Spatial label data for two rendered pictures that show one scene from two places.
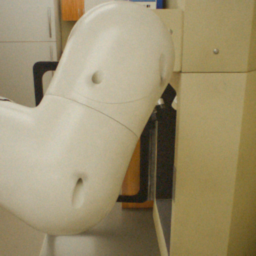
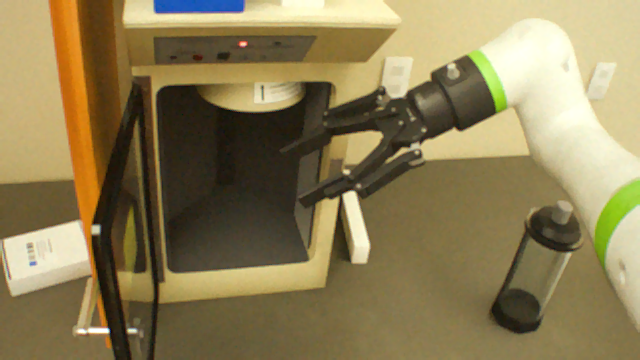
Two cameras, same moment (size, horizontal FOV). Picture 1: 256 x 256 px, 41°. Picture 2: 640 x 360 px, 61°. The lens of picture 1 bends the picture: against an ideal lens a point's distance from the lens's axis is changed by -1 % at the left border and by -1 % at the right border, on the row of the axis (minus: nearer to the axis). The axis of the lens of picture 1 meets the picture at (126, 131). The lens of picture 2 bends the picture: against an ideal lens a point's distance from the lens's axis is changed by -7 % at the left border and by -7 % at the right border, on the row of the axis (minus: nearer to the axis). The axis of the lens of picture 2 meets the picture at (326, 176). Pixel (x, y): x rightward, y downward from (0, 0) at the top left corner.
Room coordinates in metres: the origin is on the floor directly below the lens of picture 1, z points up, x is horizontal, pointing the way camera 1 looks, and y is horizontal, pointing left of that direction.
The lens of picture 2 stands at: (0.82, 0.64, 1.73)
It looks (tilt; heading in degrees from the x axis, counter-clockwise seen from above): 35 degrees down; 253
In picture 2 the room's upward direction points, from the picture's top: 8 degrees clockwise
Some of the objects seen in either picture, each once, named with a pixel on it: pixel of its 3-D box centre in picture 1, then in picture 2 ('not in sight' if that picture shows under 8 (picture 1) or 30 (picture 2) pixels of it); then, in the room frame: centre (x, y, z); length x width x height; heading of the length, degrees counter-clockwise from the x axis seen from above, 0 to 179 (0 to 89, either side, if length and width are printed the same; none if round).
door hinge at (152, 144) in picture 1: (152, 137); (149, 195); (0.88, -0.07, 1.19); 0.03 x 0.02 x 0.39; 2
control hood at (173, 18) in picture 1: (139, 36); (259, 38); (0.73, -0.03, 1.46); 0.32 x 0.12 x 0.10; 2
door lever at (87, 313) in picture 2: not in sight; (102, 309); (0.93, 0.16, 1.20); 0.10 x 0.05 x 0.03; 86
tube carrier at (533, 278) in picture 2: not in sight; (536, 270); (0.22, 0.03, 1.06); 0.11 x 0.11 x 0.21
